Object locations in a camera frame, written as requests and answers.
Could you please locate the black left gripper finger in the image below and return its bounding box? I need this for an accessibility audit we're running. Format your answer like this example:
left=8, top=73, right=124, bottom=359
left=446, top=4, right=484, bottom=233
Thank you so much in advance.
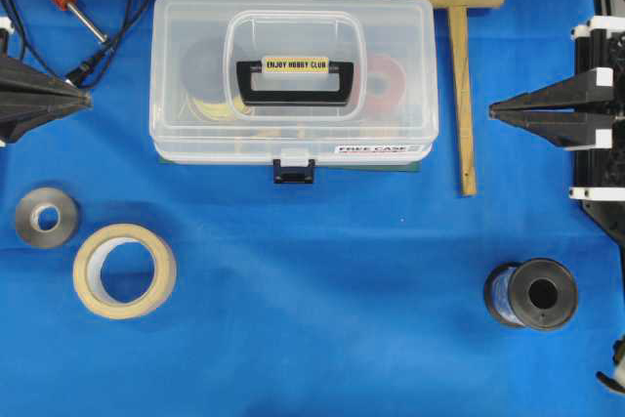
left=1, top=97, right=92, bottom=143
left=1, top=55, right=92, bottom=105

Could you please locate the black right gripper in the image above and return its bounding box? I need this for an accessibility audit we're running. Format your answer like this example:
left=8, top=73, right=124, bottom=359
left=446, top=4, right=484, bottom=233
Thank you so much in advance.
left=489, top=16, right=624, bottom=203

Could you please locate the clear plastic tool box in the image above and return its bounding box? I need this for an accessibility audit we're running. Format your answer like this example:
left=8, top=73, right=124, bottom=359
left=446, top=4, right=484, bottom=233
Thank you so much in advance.
left=149, top=0, right=439, bottom=167

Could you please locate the red tape roll in box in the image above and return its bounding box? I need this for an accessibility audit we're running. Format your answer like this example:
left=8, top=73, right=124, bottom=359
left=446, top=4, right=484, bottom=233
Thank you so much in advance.
left=363, top=54, right=407, bottom=115

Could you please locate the yellow tape roll in box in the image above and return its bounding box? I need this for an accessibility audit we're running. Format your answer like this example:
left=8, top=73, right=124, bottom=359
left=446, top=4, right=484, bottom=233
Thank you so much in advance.
left=186, top=94, right=253, bottom=122

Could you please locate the dark blue box latch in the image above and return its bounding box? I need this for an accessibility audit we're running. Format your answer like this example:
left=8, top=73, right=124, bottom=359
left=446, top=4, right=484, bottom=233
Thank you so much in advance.
left=272, top=159, right=315, bottom=185

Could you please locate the small grey tape roll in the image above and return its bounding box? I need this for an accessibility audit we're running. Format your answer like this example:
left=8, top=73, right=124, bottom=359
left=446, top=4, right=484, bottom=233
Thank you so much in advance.
left=15, top=187, right=79, bottom=249

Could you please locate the beige masking tape roll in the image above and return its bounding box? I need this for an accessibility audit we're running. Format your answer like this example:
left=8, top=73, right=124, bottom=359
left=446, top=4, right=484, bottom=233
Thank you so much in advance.
left=72, top=224, right=177, bottom=320

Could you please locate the wooden mallet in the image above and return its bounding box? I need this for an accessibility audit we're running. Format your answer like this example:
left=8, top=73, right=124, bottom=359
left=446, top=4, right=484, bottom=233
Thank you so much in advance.
left=429, top=0, right=505, bottom=196

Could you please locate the blue cloth mat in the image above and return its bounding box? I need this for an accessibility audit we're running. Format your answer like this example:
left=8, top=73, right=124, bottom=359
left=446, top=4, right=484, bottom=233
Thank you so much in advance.
left=1, top=0, right=624, bottom=416

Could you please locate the black soldering iron cable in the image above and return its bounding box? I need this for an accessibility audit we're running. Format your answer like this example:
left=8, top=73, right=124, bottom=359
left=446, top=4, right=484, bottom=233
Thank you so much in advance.
left=0, top=0, right=156, bottom=89

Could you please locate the black wire spool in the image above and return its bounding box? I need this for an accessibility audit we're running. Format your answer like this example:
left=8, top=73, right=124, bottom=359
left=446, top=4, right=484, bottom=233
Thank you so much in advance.
left=483, top=258, right=578, bottom=332

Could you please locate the black tool box handle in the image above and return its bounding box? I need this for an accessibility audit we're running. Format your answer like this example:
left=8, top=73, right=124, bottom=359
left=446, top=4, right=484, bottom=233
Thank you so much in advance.
left=236, top=56, right=354, bottom=107

